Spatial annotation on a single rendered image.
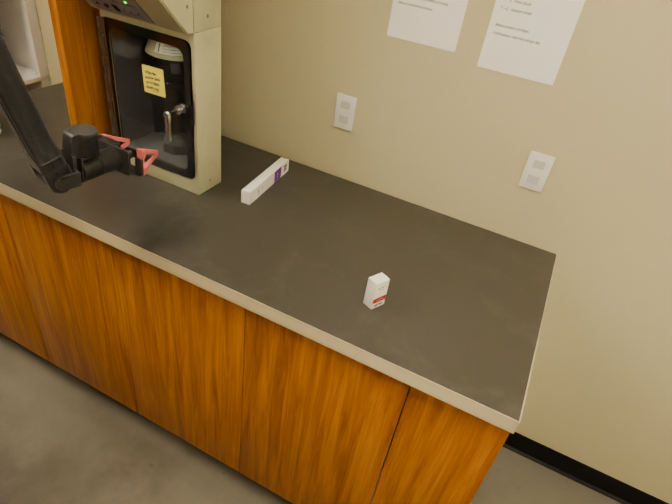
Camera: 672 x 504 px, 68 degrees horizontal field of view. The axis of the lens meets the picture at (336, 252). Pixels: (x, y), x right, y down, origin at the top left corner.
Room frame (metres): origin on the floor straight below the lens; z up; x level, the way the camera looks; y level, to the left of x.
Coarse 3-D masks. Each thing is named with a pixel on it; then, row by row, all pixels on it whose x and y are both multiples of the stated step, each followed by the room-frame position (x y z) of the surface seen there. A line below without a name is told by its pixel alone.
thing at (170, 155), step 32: (128, 32) 1.37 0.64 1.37; (128, 64) 1.38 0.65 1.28; (160, 64) 1.33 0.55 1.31; (128, 96) 1.38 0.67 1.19; (160, 96) 1.34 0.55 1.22; (192, 96) 1.31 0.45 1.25; (128, 128) 1.39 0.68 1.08; (160, 128) 1.34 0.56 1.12; (192, 128) 1.30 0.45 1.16; (160, 160) 1.34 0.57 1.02; (192, 160) 1.30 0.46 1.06
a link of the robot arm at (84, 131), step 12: (72, 132) 0.99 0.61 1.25; (84, 132) 1.00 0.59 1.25; (96, 132) 1.01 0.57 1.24; (72, 144) 0.97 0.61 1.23; (84, 144) 0.99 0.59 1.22; (96, 144) 1.01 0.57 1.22; (72, 156) 0.97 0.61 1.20; (84, 156) 0.99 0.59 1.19; (72, 168) 0.97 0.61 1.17; (60, 180) 0.92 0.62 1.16; (72, 180) 0.94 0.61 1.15
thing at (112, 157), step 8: (104, 144) 1.10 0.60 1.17; (112, 144) 1.09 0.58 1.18; (104, 152) 1.06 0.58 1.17; (112, 152) 1.07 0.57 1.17; (120, 152) 1.08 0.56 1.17; (128, 152) 1.07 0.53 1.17; (104, 160) 1.04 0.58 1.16; (112, 160) 1.05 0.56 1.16; (120, 160) 1.07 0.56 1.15; (128, 160) 1.07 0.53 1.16; (104, 168) 1.03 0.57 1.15; (112, 168) 1.05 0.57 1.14; (120, 168) 1.08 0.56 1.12; (128, 168) 1.07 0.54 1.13
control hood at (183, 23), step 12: (144, 0) 1.24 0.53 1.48; (156, 0) 1.21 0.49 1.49; (168, 0) 1.23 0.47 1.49; (180, 0) 1.27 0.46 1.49; (156, 12) 1.26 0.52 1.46; (168, 12) 1.23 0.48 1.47; (180, 12) 1.26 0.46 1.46; (192, 12) 1.30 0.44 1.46; (156, 24) 1.31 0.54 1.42; (168, 24) 1.28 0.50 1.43; (180, 24) 1.26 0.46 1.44; (192, 24) 1.30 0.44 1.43
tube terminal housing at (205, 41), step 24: (192, 0) 1.31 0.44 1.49; (216, 0) 1.39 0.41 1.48; (144, 24) 1.37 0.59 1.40; (216, 24) 1.39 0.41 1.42; (192, 48) 1.31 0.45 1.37; (216, 48) 1.39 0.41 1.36; (192, 72) 1.31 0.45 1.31; (216, 72) 1.39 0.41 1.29; (216, 96) 1.39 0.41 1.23; (216, 120) 1.39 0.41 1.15; (216, 144) 1.39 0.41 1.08; (216, 168) 1.39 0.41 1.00; (192, 192) 1.32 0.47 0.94
